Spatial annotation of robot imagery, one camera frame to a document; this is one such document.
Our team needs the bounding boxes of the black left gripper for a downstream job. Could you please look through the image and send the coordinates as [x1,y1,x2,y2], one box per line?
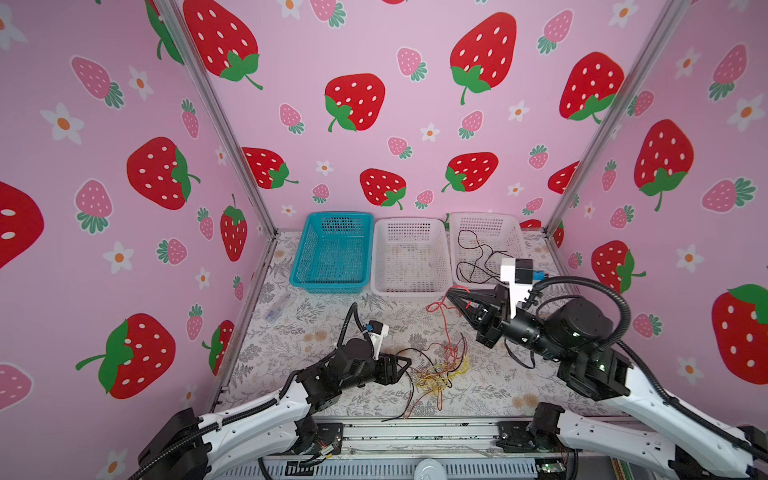
[340,349,413,394]

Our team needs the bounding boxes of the black wire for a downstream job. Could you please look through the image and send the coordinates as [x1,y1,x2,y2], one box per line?
[380,347,439,422]
[457,229,511,284]

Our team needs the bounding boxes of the red yellow wire bundle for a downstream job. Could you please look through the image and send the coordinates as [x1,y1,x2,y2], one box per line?
[410,332,472,412]

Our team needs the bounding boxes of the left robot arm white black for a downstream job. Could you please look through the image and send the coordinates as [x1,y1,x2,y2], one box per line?
[132,305,412,479]

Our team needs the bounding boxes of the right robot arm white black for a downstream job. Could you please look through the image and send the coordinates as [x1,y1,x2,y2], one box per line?
[446,276,767,479]

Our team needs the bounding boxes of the white basket right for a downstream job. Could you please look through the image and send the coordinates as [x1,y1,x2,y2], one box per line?
[448,212,530,289]

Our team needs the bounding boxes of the white basket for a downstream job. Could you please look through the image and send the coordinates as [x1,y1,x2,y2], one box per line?
[370,218,454,298]
[448,212,530,289]

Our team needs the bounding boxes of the white basket middle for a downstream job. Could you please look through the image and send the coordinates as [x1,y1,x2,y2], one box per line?
[370,218,454,298]

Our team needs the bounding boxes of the clear plastic bag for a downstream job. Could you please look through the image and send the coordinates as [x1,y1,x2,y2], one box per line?
[265,292,297,324]

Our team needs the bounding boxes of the teal plastic basket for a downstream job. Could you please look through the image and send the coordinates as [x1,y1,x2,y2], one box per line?
[290,212,374,294]

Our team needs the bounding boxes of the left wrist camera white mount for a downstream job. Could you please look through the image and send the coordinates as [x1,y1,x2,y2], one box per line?
[365,321,389,360]

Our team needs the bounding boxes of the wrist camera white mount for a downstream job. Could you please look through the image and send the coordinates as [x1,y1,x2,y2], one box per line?
[499,258,548,308]
[365,321,389,360]

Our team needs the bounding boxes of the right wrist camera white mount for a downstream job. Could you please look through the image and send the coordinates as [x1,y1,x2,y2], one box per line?
[499,258,548,308]

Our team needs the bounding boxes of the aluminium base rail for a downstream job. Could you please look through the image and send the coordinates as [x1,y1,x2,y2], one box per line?
[161,416,667,480]

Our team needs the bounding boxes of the aluminium corner post right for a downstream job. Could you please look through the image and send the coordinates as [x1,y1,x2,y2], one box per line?
[544,0,694,236]

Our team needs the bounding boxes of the aluminium corner post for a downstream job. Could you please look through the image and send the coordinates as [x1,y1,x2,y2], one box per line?
[544,0,694,236]
[156,0,278,239]

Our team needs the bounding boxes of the aluminium corner post left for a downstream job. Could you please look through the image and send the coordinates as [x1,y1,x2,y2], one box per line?
[156,0,278,239]

